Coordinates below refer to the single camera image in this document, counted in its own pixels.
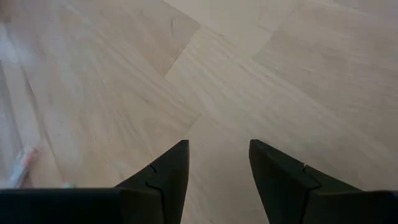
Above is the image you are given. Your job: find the orange toothbrush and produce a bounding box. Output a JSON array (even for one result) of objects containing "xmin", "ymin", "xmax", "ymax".
[{"xmin": 0, "ymin": 24, "xmax": 43, "ymax": 190}]

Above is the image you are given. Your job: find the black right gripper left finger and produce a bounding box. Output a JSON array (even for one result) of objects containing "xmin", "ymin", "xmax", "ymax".
[{"xmin": 0, "ymin": 139, "xmax": 190, "ymax": 224}]

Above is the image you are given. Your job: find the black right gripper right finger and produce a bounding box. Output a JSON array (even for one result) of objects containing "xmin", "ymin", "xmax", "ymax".
[{"xmin": 248, "ymin": 138, "xmax": 398, "ymax": 224}]

